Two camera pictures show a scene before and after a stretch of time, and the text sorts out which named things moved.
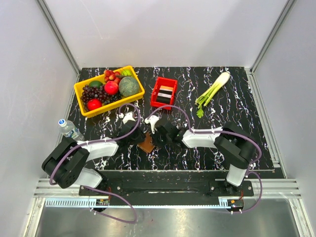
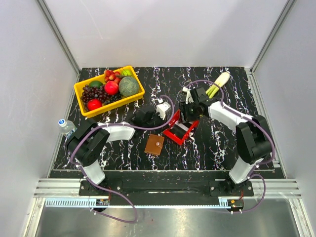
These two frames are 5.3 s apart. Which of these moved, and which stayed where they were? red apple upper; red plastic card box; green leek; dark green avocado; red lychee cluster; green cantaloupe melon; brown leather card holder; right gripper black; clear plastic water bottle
Moved: red plastic card box; brown leather card holder; right gripper black
Stayed: clear plastic water bottle; dark green avocado; red apple upper; red lychee cluster; green cantaloupe melon; green leek
